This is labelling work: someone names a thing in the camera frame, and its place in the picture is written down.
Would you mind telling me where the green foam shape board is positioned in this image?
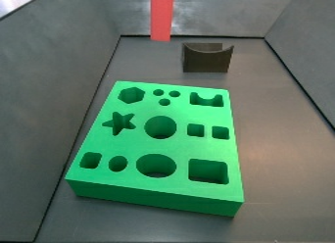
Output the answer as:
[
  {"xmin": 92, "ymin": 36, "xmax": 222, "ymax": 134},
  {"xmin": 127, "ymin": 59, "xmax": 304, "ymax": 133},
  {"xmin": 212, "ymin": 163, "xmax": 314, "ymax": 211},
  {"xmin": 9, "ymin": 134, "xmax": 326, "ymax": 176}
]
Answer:
[{"xmin": 66, "ymin": 81, "xmax": 243, "ymax": 217}]

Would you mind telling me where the red double-square block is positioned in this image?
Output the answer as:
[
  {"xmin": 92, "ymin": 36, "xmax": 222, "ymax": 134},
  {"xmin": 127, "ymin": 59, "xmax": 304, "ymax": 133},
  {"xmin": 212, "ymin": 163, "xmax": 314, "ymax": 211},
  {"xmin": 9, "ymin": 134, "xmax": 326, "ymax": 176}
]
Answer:
[{"xmin": 151, "ymin": 0, "xmax": 174, "ymax": 41}]

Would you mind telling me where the black curved holder stand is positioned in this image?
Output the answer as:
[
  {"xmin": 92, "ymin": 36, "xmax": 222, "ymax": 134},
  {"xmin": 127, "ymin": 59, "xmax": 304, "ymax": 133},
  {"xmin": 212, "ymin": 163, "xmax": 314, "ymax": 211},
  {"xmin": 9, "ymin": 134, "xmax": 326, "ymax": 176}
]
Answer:
[{"xmin": 182, "ymin": 42, "xmax": 235, "ymax": 73}]

